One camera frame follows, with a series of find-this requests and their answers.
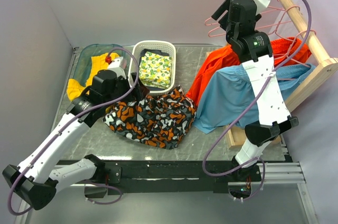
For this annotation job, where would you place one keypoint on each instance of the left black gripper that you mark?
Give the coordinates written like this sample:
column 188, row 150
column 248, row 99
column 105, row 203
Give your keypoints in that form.
column 120, row 79

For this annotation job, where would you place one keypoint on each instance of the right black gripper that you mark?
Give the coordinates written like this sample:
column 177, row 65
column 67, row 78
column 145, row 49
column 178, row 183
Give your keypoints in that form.
column 225, row 6

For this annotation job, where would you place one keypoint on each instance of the camouflage patterned shorts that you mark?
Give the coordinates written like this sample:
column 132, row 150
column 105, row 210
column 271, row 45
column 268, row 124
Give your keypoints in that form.
column 157, row 121

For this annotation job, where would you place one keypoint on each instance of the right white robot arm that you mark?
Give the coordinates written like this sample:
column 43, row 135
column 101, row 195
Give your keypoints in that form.
column 256, row 56

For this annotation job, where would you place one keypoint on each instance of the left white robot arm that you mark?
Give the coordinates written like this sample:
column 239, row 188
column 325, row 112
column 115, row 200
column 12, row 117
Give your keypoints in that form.
column 35, row 180

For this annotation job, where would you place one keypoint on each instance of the yellow shorts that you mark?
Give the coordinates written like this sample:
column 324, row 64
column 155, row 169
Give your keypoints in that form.
column 74, row 89

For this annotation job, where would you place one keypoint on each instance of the orange shorts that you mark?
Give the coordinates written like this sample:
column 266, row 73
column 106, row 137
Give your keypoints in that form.
column 225, row 57

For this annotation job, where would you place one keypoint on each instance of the pink hanger holding orange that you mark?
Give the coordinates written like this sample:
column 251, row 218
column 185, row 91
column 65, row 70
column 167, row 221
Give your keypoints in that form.
column 285, row 23

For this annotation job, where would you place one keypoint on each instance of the teal plastic bin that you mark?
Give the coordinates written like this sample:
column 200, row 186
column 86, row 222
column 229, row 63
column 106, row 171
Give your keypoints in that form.
column 83, row 62

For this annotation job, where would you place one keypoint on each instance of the white plastic basket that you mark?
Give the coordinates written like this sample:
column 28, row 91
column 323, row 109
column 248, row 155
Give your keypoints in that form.
column 156, row 65

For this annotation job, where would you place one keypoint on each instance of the lemon print folded cloth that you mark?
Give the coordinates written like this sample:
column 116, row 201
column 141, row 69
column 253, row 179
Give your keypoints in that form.
column 155, row 69

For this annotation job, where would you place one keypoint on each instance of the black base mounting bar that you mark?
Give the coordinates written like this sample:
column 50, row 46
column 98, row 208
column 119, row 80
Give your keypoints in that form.
column 167, row 176

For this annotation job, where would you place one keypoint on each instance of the wooden clothes rack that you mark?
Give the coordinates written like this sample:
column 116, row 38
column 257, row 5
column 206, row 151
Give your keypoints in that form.
column 327, row 66

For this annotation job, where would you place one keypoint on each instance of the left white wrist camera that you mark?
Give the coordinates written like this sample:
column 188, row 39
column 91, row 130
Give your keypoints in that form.
column 118, row 66

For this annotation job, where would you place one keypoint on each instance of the aluminium rail frame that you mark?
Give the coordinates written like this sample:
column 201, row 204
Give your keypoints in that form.
column 280, row 197

